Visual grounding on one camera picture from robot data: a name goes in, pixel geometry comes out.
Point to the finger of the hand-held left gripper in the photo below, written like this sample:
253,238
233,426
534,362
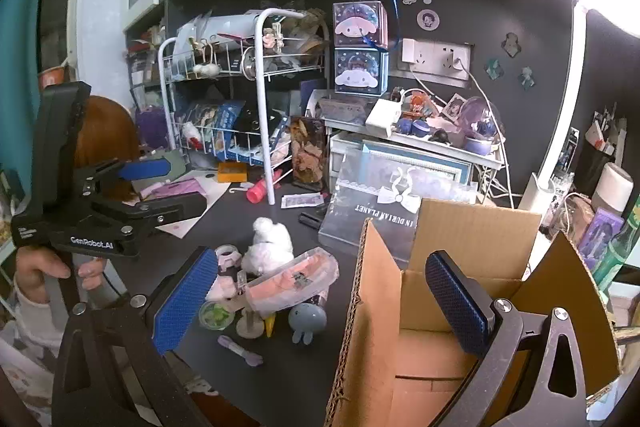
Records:
145,169
170,209

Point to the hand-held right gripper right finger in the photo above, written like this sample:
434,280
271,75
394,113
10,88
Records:
457,307

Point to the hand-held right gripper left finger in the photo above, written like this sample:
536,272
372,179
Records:
185,302

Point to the small round green container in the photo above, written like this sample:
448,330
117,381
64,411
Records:
215,316

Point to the small pink plush toy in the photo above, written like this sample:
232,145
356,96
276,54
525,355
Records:
222,289

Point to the white tape roll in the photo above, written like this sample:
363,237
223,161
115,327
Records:
220,257

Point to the brown cardboard box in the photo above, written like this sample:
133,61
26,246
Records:
380,307

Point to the small yellow brush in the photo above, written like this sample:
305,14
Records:
270,324

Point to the white plush toy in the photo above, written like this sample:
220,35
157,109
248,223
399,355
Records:
267,247

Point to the pink packet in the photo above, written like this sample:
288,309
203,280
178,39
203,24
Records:
295,282

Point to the blue-grey capped glass bottle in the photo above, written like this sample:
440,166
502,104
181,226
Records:
307,318

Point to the person's left forearm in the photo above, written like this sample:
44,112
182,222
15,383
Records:
35,327

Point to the person's left hand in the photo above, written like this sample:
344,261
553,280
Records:
37,274

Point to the pink printed card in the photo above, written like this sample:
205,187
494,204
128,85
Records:
170,189

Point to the purple pouch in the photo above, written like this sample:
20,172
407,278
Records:
150,127

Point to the purple small spoon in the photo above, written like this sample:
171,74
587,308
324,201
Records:
235,347

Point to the small wooden stand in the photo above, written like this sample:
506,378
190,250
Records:
250,329

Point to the small orange box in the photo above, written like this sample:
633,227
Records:
232,172

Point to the blue printed packet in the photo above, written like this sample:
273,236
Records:
220,122

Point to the pink-red bottle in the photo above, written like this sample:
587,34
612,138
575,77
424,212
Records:
257,193

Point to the black pouch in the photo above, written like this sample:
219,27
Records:
252,122

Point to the small flat packet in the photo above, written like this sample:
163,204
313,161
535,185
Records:
300,200

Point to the clear bag with white bow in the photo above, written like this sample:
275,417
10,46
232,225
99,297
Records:
370,207

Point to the brown printed art block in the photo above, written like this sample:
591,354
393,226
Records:
307,152

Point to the clear glass cup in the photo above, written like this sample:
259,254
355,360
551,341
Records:
575,212

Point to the blue framed picture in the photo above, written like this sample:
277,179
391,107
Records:
415,157

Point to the purple printed box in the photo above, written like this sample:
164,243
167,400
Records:
600,237

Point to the white desk shelf riser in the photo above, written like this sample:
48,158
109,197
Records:
425,142

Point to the green glass bottle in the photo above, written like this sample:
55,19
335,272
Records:
617,252

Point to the gold textured stick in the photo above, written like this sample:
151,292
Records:
627,334

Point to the clear pen jar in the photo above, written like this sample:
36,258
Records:
565,157

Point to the blue round jar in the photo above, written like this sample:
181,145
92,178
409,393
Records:
415,127

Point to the purple dome figure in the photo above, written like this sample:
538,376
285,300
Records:
477,117

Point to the white tumbler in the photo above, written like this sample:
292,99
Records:
615,187

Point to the small photo card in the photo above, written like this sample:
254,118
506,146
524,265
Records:
454,104

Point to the white desk lamp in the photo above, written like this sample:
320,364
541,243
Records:
560,132

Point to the white power adapter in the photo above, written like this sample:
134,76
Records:
382,117

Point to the orange-haired figure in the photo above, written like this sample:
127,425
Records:
419,104

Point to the black pen holder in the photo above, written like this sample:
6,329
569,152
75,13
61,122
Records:
600,157

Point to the blue character box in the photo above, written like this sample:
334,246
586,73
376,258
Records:
357,74

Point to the teal and white sticker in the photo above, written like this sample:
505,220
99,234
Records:
526,78

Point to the teal character sticker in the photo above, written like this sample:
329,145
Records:
495,69

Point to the pink character box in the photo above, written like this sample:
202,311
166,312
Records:
357,27

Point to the white plug-in charger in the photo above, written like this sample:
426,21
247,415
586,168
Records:
409,51

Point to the cream character sticker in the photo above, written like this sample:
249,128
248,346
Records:
511,43

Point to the round purple badge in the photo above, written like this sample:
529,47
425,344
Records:
428,19

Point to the white wall socket panel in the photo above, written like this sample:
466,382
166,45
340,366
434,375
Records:
435,57

